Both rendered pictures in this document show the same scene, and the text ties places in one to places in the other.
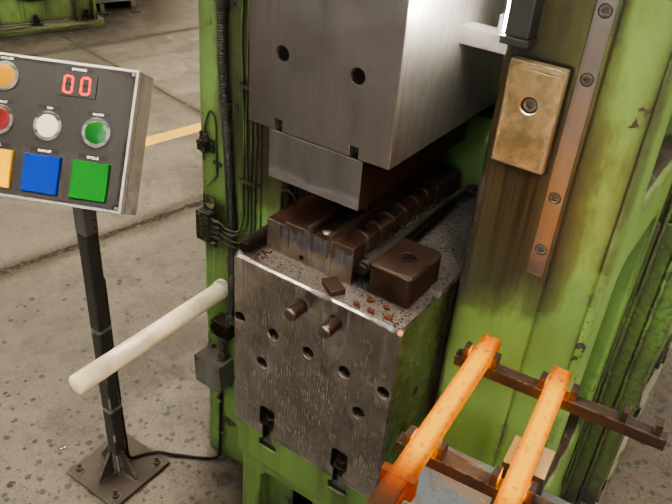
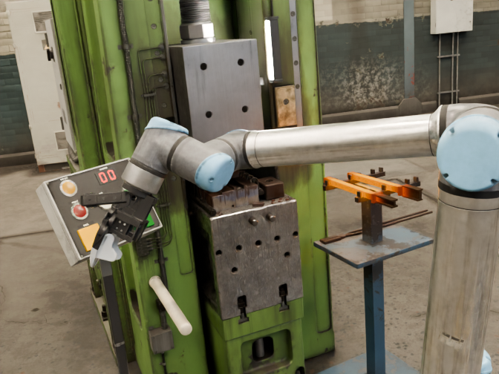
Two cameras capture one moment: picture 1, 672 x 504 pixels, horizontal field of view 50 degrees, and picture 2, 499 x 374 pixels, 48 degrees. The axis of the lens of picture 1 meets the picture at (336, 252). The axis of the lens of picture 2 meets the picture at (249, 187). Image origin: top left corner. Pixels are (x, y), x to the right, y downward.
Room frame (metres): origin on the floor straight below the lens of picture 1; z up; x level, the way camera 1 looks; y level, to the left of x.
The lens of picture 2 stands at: (-0.19, 1.77, 1.63)
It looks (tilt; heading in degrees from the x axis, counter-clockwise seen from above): 16 degrees down; 306
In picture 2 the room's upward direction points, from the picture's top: 5 degrees counter-clockwise
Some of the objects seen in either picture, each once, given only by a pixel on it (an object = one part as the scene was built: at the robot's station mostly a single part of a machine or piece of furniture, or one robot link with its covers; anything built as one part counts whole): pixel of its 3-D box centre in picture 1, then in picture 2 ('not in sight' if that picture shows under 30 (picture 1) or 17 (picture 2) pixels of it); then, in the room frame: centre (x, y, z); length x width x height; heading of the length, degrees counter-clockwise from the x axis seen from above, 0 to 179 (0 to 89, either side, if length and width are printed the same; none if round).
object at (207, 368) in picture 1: (215, 367); (161, 338); (1.42, 0.29, 0.36); 0.09 x 0.07 x 0.12; 58
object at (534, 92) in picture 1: (528, 116); (285, 106); (1.07, -0.28, 1.27); 0.09 x 0.02 x 0.17; 58
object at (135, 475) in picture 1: (117, 457); not in sight; (1.36, 0.57, 0.05); 0.22 x 0.22 x 0.09; 58
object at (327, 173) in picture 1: (376, 134); not in sight; (1.31, -0.06, 1.12); 0.42 x 0.20 x 0.10; 148
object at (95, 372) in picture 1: (154, 333); (169, 304); (1.24, 0.39, 0.62); 0.44 x 0.05 x 0.05; 148
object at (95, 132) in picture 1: (96, 132); not in sight; (1.27, 0.48, 1.09); 0.05 x 0.03 x 0.04; 58
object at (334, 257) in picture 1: (368, 205); (217, 185); (1.31, -0.06, 0.96); 0.42 x 0.20 x 0.09; 148
